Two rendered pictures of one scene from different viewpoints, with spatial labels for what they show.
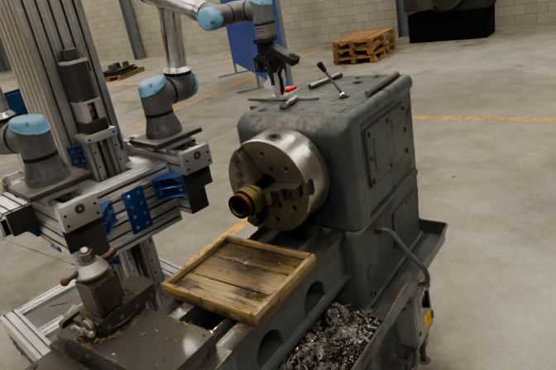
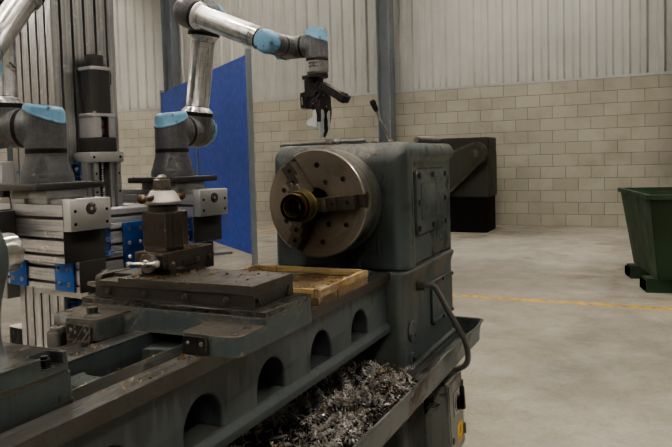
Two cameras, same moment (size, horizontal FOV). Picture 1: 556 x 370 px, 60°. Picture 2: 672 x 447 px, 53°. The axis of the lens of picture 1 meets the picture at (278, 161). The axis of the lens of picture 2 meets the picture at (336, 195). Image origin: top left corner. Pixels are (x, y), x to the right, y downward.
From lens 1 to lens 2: 0.83 m
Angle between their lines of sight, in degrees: 22
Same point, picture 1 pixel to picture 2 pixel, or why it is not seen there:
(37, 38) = (63, 36)
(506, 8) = (508, 204)
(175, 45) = (204, 82)
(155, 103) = (173, 136)
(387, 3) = not seen: hidden behind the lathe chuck
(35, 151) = (48, 140)
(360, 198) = (409, 233)
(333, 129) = (390, 153)
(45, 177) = (52, 172)
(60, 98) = (69, 106)
